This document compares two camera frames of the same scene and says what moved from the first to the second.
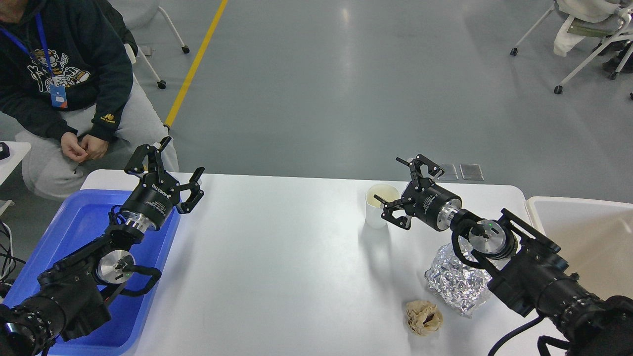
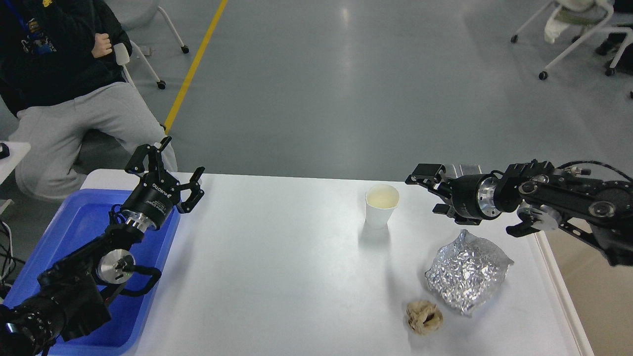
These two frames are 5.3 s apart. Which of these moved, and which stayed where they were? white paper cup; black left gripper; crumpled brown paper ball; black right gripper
Moved: black right gripper
Stayed: black left gripper; white paper cup; crumpled brown paper ball
